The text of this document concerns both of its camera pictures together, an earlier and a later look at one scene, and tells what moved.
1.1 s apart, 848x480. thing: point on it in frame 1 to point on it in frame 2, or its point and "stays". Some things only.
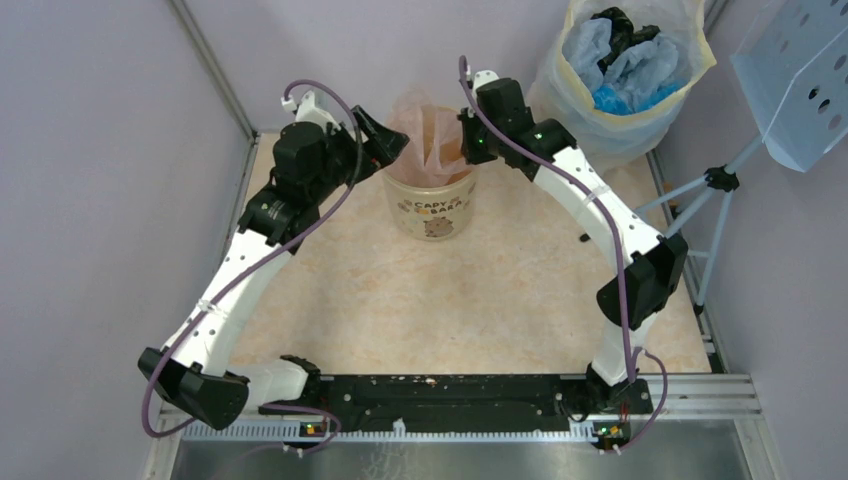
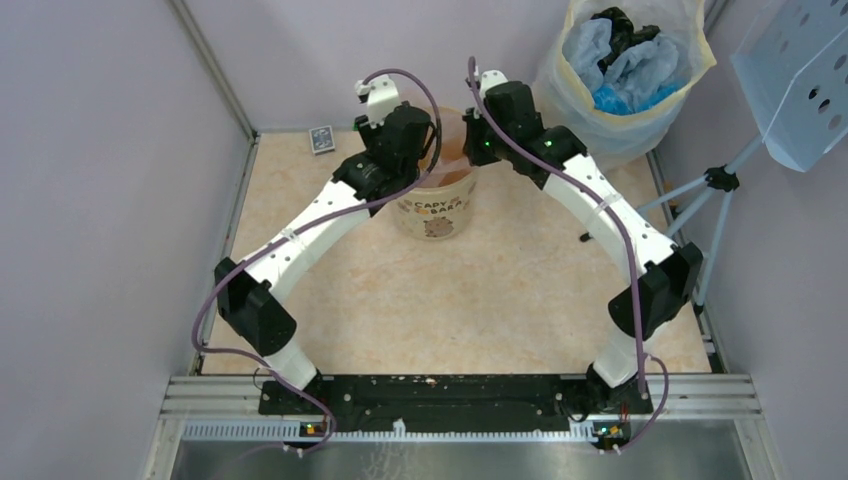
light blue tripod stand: (722, 179) stays
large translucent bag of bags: (616, 73) stays
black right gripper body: (479, 144) stays
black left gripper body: (342, 156) to (368, 134)
